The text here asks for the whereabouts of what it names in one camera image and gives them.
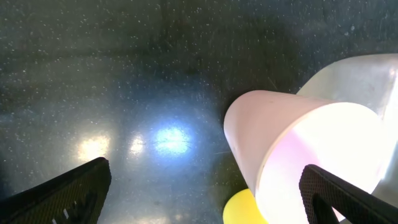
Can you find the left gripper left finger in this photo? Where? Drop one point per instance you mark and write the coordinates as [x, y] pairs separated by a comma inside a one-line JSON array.
[[53, 199]]

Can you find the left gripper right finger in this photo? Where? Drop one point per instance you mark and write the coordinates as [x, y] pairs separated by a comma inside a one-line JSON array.
[[342, 199]]

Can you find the yellow cup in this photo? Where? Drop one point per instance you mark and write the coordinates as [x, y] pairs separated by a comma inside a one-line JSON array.
[[241, 208]]

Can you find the pink cup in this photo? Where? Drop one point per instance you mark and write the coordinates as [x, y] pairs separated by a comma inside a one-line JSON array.
[[264, 124]]

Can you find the white cup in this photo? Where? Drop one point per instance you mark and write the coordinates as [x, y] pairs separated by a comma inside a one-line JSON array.
[[357, 81]]

